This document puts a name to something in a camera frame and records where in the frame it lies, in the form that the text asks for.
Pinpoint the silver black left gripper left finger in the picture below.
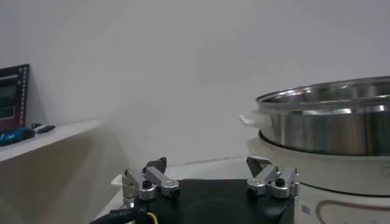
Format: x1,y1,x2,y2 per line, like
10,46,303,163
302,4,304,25
121,156,181,208

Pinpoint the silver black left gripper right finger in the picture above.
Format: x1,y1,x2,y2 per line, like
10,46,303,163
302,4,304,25
246,156,301,200

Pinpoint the stainless steel steamer basket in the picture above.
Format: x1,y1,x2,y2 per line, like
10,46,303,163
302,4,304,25
239,75,390,156

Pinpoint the white electric cooker base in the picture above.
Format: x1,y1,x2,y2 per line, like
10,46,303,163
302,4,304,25
246,136,390,224

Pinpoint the white side table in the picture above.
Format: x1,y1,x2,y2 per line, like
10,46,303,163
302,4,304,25
0,119,104,163

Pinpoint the small black device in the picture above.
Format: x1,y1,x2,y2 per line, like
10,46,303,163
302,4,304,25
38,124,56,135

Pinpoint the blue black computer mouse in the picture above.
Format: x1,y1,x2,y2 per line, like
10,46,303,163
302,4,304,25
0,127,36,147

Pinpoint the black red laptop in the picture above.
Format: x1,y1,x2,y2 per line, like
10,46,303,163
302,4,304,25
0,63,30,131

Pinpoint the glass lid with white handle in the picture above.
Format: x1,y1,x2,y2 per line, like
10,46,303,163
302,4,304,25
110,156,255,189

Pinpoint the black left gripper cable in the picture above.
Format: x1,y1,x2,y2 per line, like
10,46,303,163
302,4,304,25
89,208,159,224

